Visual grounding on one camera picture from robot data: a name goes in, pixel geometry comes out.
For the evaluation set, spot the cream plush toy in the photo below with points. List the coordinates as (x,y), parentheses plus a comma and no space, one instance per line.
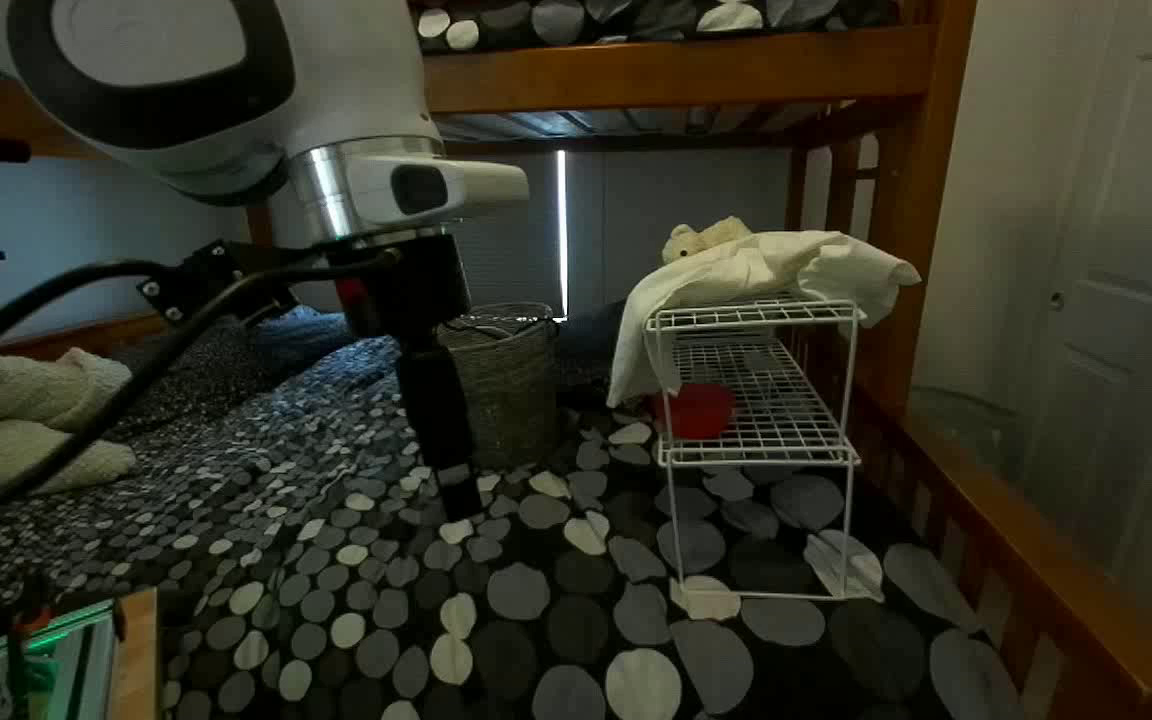
(696,238)

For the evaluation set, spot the small dotted bed sheet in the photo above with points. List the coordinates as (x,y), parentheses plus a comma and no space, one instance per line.
(228,466)

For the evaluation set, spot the dark speckled pillow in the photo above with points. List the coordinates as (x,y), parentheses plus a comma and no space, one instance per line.
(218,362)

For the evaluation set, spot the grey window blind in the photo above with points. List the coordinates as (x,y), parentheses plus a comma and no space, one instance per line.
(680,203)

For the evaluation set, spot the wooden bunk bed frame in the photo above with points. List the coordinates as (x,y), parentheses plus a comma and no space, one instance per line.
(680,65)

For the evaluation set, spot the red bowl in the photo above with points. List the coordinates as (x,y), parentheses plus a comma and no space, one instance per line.
(703,409)

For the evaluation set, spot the white crumpled cloth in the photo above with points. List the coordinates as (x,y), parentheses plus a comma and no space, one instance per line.
(739,275)

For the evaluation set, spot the electronics box with light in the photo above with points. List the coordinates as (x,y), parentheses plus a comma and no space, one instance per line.
(58,655)

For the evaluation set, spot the black duvet with large dots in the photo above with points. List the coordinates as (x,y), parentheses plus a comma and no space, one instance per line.
(537,641)

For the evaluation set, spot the grey woven basket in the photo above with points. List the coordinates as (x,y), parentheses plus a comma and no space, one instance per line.
(511,384)

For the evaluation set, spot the white panel door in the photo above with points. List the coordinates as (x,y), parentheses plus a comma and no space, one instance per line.
(1137,266)

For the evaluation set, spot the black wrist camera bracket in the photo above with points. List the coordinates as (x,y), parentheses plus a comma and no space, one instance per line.
(201,278)

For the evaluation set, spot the dotted bunk mattress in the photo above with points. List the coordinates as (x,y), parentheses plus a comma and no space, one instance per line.
(563,20)

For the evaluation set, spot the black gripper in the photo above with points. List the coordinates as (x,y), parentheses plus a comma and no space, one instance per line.
(401,286)

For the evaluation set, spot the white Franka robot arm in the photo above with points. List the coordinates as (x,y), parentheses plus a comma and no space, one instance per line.
(339,82)

